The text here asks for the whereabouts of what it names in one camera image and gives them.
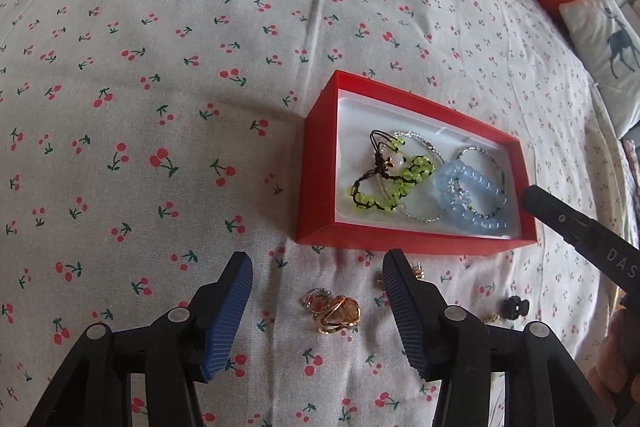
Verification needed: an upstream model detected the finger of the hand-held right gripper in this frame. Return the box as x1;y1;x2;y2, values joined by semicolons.
521;185;597;254

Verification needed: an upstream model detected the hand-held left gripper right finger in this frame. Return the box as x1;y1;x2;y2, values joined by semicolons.
382;249;617;427

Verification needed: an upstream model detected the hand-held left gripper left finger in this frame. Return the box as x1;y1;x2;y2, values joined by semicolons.
24;251;254;427

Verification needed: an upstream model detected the gold wire ring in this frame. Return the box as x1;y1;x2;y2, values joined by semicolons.
312;294;361;336

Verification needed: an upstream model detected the red jewelry box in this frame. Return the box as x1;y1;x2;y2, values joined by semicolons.
295;69;539;257

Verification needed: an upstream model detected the person's right hand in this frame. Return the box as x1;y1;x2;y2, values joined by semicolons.
584;306;640;410

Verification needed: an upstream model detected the gold earring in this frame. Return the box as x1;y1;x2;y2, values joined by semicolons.
375;263;426;293

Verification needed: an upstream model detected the small black hair clip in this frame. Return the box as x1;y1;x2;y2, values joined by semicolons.
500;297;531;321

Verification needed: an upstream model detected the white deer print pillow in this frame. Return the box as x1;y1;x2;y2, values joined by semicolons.
558;0;640;138

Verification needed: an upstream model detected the cherry print bedsheet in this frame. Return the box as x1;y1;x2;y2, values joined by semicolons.
0;0;640;427

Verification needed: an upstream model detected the small silver red ring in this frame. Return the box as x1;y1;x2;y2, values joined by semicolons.
299;288;329;312

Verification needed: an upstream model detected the silver bracelet with dark beads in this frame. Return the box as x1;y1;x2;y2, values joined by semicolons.
452;145;512;217

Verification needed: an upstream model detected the blue bead bracelet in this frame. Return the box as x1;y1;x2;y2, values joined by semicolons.
428;159;511;238

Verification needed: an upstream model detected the silver chain bracelet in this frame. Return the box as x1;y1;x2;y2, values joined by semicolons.
380;131;451;224

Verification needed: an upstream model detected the green bead bracelet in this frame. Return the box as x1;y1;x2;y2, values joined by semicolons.
347;130;434;212

